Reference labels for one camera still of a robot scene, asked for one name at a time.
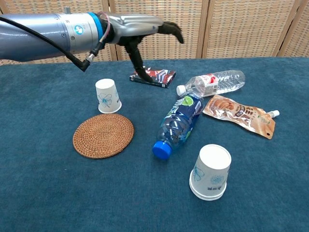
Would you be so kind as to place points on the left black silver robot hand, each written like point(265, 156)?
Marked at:
point(135, 24)

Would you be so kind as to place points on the clear water bottle white cap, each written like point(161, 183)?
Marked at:
point(217, 83)

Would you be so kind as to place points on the brown spouted snack pouch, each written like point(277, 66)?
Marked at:
point(241, 113)

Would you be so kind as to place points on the white paper cup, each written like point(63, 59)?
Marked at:
point(210, 172)
point(108, 96)

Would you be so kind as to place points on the blue felt table cover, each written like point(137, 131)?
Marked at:
point(48, 193)

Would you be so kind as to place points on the blue drink bottle blue cap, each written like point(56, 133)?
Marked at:
point(178, 120)

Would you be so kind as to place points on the black red card box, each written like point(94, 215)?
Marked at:
point(164, 77)

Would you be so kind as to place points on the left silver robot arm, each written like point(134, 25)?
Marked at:
point(48, 21)

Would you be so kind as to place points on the round woven rattan coaster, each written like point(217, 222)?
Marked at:
point(103, 136)

